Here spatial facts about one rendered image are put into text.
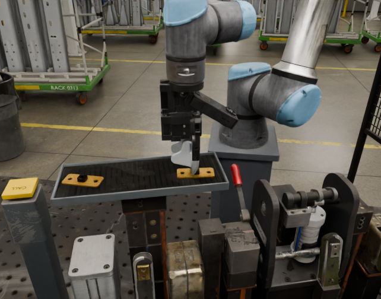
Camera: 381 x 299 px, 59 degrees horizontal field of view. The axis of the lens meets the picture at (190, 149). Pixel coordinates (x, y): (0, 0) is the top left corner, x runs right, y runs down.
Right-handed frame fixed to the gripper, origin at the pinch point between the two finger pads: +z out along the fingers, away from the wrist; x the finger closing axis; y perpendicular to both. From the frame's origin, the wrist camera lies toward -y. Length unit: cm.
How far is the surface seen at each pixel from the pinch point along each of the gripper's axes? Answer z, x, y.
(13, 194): 2.1, 5.7, 38.2
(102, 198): 2.2, 7.7, 19.6
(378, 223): 10.8, 8.6, -40.5
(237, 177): 3.8, -0.8, -9.9
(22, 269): 48, -16, 55
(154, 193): 2.2, 6.6, 9.0
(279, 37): 90, -612, -208
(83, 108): 118, -329, 115
